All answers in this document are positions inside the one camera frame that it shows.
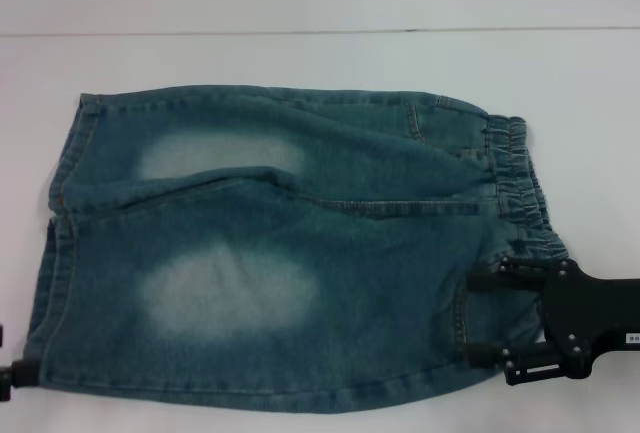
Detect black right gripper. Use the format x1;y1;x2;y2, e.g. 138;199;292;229
467;256;640;387

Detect blue faded denim shorts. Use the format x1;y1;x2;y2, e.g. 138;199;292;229
24;85;574;419

